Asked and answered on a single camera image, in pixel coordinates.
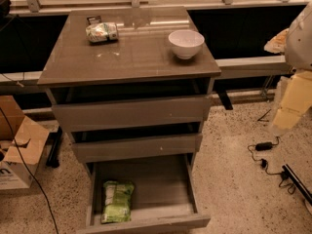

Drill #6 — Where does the grey middle drawer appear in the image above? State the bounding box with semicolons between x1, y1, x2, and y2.
72;134;203;163

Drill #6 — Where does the black table leg left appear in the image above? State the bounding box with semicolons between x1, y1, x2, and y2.
46;127;62;168

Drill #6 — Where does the small green white snack bag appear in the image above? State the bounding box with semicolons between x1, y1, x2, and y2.
86;22;119;43

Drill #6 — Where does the brown cardboard box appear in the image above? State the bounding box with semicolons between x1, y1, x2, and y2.
0;96;50;190

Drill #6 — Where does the small black packet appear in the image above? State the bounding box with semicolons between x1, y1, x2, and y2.
87;16;101;24

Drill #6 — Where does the black floor cable left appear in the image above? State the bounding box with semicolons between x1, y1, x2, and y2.
0;106;60;234

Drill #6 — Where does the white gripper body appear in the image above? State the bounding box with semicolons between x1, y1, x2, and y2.
275;70;312;121

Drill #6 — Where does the black adapter cable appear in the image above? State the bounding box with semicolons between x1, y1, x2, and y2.
247;136;296;195

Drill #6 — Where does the green rice chip bag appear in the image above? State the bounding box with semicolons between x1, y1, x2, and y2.
100;180;135;224

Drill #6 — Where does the black table leg right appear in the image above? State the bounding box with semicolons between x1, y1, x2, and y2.
217;90;233;110

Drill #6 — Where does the grey drawer cabinet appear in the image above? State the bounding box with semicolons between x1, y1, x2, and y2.
36;6;222;234

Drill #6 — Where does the grey top drawer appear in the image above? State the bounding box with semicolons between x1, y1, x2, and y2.
52;96;210;133

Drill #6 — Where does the white ceramic bowl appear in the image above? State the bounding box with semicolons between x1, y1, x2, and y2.
168;29;205;59

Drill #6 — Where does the black table leg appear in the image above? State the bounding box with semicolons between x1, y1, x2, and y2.
46;127;62;168
217;90;233;110

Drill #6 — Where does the grey bottom drawer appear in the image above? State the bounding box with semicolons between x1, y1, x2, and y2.
77;154;210;234

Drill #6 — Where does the black power adapter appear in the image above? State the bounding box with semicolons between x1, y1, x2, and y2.
255;142;273;151

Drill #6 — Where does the grey drawer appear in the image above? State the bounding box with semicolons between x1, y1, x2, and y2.
72;134;203;163
52;96;210;133
77;154;210;234

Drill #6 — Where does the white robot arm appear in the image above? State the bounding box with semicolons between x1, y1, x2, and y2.
264;2;312;137

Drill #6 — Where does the yellow taped gripper finger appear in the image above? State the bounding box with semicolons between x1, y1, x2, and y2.
268;107;301;137
264;28;289;54

